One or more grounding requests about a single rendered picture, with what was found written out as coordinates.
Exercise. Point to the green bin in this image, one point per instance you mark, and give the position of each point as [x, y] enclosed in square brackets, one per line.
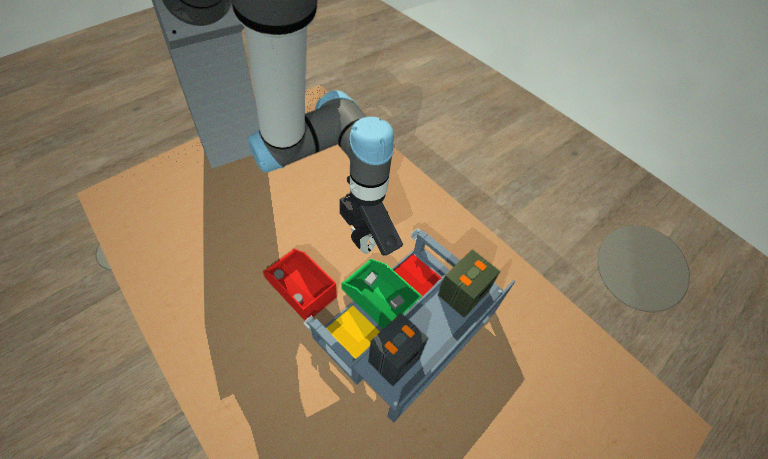
[375, 299]

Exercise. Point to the red bin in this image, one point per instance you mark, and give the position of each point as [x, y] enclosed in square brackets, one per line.
[302, 275]

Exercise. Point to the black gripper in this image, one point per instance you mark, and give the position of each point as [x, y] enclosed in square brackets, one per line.
[360, 233]

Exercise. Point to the olive green tool case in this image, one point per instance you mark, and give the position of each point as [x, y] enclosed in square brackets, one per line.
[468, 282]

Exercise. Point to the dark grey tool case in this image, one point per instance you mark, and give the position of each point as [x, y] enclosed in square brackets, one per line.
[398, 345]

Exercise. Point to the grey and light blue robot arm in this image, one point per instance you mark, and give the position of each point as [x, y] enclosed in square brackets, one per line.
[278, 68]

